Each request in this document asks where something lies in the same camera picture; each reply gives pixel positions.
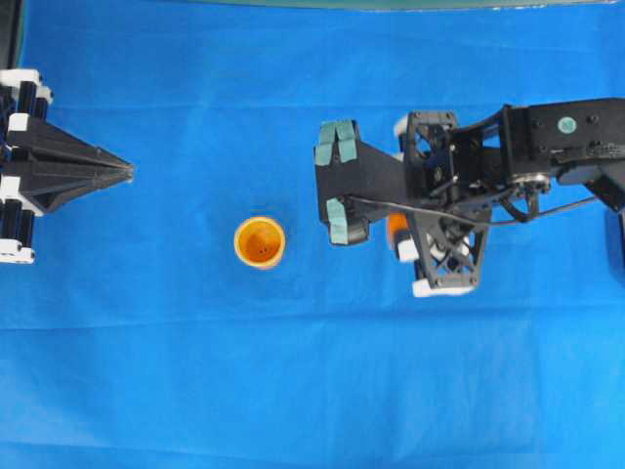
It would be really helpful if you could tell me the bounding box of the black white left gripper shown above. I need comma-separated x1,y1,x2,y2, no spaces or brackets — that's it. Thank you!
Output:
1,68,134,264

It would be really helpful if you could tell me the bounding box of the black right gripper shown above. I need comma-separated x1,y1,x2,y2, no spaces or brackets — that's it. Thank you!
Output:
314,110,508,298

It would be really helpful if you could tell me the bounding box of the orange block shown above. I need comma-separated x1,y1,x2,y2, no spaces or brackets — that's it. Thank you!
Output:
386,213,409,249

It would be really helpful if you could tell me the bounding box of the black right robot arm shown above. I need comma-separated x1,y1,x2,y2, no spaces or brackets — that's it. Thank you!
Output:
313,98,624,298

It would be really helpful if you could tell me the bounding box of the yellow plastic cup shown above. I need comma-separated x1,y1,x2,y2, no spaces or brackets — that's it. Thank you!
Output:
233,216,286,270

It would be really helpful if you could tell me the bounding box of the blue table cloth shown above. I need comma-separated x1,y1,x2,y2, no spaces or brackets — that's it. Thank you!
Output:
1,1,624,468

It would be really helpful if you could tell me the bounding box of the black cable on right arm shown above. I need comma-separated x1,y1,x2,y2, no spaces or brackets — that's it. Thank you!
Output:
341,181,598,228

